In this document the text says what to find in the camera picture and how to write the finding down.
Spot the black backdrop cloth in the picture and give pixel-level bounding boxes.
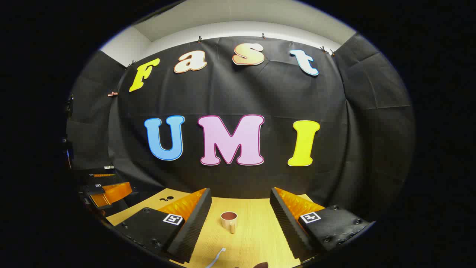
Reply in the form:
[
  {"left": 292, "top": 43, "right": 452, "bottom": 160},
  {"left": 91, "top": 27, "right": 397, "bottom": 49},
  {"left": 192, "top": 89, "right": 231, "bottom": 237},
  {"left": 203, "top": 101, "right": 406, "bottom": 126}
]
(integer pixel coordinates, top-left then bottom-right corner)
[{"left": 66, "top": 33, "right": 415, "bottom": 220}]

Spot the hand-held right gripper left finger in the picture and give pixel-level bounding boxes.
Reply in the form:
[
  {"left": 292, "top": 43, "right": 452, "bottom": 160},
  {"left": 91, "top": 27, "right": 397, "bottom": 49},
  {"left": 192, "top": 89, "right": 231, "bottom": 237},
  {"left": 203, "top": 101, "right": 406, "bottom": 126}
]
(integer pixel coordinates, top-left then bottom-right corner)
[{"left": 112, "top": 188, "right": 212, "bottom": 263}]

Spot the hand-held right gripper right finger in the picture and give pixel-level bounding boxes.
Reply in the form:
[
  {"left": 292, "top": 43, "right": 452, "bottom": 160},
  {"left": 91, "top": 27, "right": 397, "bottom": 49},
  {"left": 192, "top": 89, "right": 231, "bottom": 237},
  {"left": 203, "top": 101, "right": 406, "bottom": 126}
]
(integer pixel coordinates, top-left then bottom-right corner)
[{"left": 270, "top": 187, "right": 372, "bottom": 260}]

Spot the wooden desktop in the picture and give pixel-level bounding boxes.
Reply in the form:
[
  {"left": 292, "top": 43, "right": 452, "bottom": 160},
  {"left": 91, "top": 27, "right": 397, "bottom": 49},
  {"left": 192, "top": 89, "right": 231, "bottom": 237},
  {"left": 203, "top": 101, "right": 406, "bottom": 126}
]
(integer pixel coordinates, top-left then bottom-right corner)
[{"left": 106, "top": 188, "right": 316, "bottom": 268}]

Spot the beige cup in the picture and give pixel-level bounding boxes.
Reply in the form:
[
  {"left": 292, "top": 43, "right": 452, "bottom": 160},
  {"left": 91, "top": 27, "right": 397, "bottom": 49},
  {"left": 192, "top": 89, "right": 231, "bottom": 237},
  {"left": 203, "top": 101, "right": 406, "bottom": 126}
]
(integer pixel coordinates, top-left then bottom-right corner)
[{"left": 221, "top": 211, "right": 238, "bottom": 234}]

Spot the white toothbrush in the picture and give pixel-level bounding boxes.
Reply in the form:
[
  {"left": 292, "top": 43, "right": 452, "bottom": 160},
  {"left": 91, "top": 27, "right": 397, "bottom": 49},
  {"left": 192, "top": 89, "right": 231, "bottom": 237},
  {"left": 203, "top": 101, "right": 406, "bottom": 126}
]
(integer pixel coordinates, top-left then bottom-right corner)
[{"left": 206, "top": 248, "right": 226, "bottom": 268}]

